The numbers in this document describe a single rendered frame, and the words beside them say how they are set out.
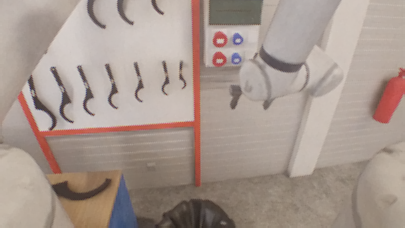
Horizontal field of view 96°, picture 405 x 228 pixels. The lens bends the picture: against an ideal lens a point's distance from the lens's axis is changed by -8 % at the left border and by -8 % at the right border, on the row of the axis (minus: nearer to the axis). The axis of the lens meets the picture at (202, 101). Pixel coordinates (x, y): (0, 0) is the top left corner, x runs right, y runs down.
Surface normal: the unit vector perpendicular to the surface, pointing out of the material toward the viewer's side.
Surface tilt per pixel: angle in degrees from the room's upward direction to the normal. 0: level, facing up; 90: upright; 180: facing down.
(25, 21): 65
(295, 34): 105
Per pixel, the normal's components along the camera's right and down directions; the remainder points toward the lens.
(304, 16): -0.38, 0.64
